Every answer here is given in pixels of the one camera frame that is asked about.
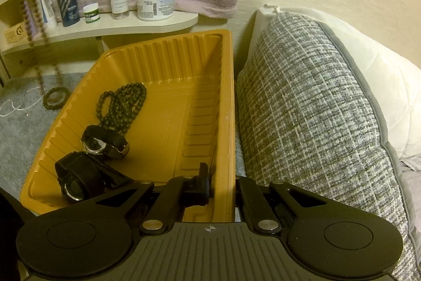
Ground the cardboard box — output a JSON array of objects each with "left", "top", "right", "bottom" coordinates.
[{"left": 3, "top": 19, "right": 34, "bottom": 46}]

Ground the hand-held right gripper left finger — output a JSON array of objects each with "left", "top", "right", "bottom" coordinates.
[{"left": 88, "top": 162, "right": 212, "bottom": 234}]

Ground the dark bead bracelet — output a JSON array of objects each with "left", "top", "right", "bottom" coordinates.
[{"left": 42, "top": 87, "right": 69, "bottom": 111}]

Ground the yellow plastic tray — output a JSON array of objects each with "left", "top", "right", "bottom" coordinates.
[{"left": 20, "top": 29, "right": 238, "bottom": 223}]

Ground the white tube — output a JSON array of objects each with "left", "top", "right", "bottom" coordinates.
[{"left": 36, "top": 0, "right": 58, "bottom": 31}]

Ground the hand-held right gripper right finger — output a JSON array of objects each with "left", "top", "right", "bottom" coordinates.
[{"left": 237, "top": 177, "right": 330, "bottom": 234}]

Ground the white cream jar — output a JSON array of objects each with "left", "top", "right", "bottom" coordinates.
[{"left": 136, "top": 0, "right": 175, "bottom": 22}]

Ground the brown bead necklace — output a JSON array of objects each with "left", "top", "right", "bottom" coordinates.
[{"left": 16, "top": 0, "right": 64, "bottom": 98}]

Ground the black bead necklace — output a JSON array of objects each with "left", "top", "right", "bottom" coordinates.
[{"left": 96, "top": 82, "right": 148, "bottom": 134}]

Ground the silver-case black wristwatch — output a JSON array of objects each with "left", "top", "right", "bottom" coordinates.
[{"left": 80, "top": 125, "right": 130, "bottom": 159}]

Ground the grey woven cushion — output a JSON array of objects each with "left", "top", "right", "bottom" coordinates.
[{"left": 236, "top": 11, "right": 415, "bottom": 281}]

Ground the silver chain necklace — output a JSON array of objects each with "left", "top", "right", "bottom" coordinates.
[{"left": 0, "top": 86, "right": 45, "bottom": 117}]

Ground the cream wooden shelf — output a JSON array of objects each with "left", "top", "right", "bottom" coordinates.
[{"left": 0, "top": 0, "right": 200, "bottom": 84}]

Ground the white quilted pillow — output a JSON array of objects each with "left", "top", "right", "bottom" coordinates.
[{"left": 253, "top": 3, "right": 421, "bottom": 170}]

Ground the small green jar white lid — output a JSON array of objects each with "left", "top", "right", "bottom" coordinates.
[{"left": 82, "top": 3, "right": 101, "bottom": 24}]

